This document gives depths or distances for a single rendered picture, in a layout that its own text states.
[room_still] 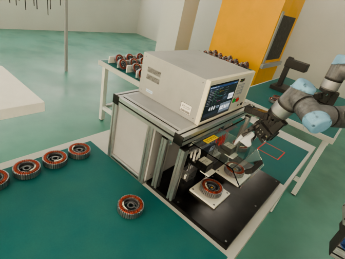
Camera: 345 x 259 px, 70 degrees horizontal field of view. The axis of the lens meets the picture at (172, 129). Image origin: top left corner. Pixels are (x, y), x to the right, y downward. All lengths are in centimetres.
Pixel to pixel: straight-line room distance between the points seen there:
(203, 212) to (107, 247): 44
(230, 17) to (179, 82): 397
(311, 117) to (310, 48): 552
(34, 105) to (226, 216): 89
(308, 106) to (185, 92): 48
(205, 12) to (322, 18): 287
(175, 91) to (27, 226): 78
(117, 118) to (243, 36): 386
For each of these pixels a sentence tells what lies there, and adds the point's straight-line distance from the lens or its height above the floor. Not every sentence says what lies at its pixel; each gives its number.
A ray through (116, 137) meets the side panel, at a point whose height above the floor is 88.
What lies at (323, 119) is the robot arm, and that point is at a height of 135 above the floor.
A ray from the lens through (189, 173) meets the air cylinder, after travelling 127.
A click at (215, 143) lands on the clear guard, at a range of 109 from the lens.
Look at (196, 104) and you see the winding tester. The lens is 106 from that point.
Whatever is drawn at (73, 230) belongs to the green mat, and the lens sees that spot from 107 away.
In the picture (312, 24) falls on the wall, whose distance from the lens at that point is 641.
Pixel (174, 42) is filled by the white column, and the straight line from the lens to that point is 507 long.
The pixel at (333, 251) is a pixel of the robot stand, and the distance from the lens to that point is 142.
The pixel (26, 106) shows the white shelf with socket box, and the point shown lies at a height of 120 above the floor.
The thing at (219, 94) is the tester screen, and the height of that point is 125.
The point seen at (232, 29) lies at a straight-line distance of 496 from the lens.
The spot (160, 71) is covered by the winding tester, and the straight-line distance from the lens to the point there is 116.
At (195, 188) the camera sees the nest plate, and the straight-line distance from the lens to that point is 126.
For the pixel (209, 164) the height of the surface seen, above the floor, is 92.
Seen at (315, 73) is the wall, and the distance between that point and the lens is 639.
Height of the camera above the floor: 160
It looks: 29 degrees down
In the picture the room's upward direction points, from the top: 14 degrees clockwise
